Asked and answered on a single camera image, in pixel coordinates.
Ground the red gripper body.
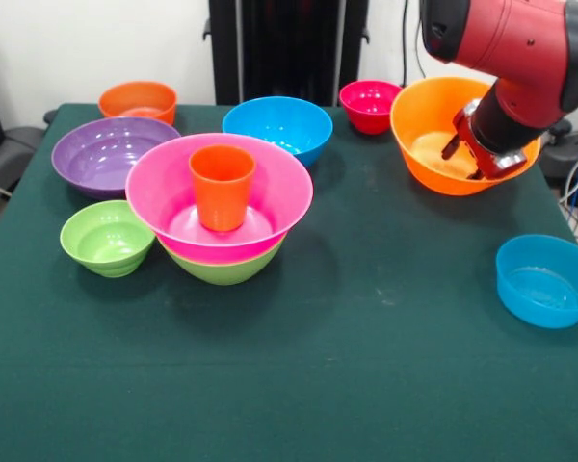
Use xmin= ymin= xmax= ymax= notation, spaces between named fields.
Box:
xmin=452 ymin=109 xmax=529 ymax=182

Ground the large orange bowl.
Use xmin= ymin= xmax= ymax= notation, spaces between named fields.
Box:
xmin=389 ymin=76 xmax=543 ymax=197

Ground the orange cup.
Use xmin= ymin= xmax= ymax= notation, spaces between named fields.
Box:
xmin=188 ymin=144 xmax=257 ymax=233

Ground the medium green bowl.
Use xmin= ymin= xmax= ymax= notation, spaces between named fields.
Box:
xmin=159 ymin=235 xmax=286 ymax=287

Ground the large pink bowl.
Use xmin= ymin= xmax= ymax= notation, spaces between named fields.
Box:
xmin=124 ymin=132 xmax=315 ymax=266

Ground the black chair base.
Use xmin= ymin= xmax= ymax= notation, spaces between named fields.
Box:
xmin=541 ymin=116 xmax=578 ymax=209
xmin=0 ymin=125 xmax=44 ymax=198

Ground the small pink-red bowl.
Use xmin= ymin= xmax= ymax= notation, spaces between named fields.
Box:
xmin=338 ymin=80 xmax=404 ymax=136

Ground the small blue bowl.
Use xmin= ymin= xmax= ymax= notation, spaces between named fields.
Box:
xmin=495 ymin=234 xmax=578 ymax=330

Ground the medium blue bowl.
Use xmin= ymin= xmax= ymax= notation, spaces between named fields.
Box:
xmin=221 ymin=95 xmax=334 ymax=169

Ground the dark green tablecloth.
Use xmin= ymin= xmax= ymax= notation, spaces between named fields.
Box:
xmin=0 ymin=103 xmax=578 ymax=462

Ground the small orange bowl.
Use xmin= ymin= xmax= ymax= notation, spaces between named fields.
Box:
xmin=98 ymin=80 xmax=178 ymax=127

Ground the purple bowl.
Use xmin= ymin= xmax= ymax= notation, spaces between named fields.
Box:
xmin=51 ymin=115 xmax=182 ymax=201

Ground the small green bowl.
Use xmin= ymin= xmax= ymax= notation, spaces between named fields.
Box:
xmin=59 ymin=199 xmax=156 ymax=279

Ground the thin black wall cable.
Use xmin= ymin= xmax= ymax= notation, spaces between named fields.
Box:
xmin=413 ymin=28 xmax=429 ymax=78

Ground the thick black wall cable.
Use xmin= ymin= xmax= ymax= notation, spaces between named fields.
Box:
xmin=398 ymin=0 xmax=413 ymax=89

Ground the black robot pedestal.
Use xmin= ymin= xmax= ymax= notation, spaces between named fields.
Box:
xmin=202 ymin=0 xmax=370 ymax=108

